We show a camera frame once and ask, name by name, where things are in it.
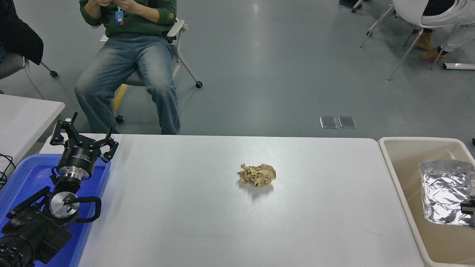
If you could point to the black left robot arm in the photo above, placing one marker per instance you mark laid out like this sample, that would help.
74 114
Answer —
35 230

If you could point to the white paper scrap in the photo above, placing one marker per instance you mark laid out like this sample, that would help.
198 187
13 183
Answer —
103 38

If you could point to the white side table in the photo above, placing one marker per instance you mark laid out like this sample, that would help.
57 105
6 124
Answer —
22 122

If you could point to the white chair with metal legs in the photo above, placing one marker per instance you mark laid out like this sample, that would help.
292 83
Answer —
408 11

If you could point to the large beige plastic bin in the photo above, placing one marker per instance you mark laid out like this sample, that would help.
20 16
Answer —
408 167

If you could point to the foil tray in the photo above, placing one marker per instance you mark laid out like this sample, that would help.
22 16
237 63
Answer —
445 189

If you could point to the white metal bar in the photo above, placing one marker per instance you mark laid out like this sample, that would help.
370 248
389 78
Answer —
460 66

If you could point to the crumpled tan paper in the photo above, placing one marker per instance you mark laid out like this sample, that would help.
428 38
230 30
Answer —
258 175

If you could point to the blue plastic tray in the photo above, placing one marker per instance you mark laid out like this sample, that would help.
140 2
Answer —
26 174

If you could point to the person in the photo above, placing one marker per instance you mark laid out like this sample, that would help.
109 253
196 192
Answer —
122 66
349 3
18 33
452 15

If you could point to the person's left hand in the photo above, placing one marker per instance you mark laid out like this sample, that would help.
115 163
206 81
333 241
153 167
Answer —
128 5

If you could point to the metal floor plate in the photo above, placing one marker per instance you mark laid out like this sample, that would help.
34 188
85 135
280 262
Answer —
328 122
347 122

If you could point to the grey wheeled office chair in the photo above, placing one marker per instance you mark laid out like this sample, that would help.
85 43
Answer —
178 29
11 63

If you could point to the person's right hand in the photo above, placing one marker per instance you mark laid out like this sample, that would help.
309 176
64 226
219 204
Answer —
102 2

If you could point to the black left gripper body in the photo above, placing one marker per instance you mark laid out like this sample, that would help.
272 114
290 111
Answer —
79 157

